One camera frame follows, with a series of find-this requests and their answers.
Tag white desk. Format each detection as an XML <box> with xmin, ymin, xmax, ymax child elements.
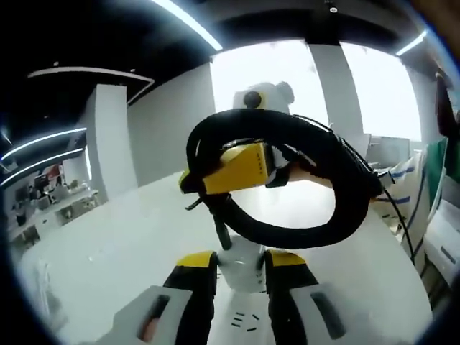
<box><xmin>10</xmin><ymin>168</ymin><xmax>434</xmax><ymax>345</ymax></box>

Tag black charger cable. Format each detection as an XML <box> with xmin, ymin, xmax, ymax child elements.
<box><xmin>185</xmin><ymin>109</ymin><xmax>382</xmax><ymax>252</ymax></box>

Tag background office workstations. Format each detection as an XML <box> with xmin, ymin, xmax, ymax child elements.
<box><xmin>6</xmin><ymin>175</ymin><xmax>104</xmax><ymax>245</ymax></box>

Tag green strap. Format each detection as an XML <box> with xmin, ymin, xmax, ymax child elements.
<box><xmin>427</xmin><ymin>139</ymin><xmax>450</xmax><ymax>216</ymax></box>

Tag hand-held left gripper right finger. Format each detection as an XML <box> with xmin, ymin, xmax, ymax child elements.
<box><xmin>264</xmin><ymin>249</ymin><xmax>367</xmax><ymax>345</ymax></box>

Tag white chest-worn device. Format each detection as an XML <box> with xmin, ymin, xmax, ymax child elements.
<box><xmin>425</xmin><ymin>199</ymin><xmax>460</xmax><ymax>282</ymax></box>

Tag person's white striped clothing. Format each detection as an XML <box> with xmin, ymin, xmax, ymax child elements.
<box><xmin>380</xmin><ymin>150</ymin><xmax>431</xmax><ymax>231</ymax></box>

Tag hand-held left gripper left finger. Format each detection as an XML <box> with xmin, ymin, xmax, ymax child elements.
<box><xmin>114</xmin><ymin>250</ymin><xmax>219</xmax><ymax>345</ymax></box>

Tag person's right hand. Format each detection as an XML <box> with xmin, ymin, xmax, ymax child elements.
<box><xmin>287</xmin><ymin>167</ymin><xmax>338</xmax><ymax>189</ymax></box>

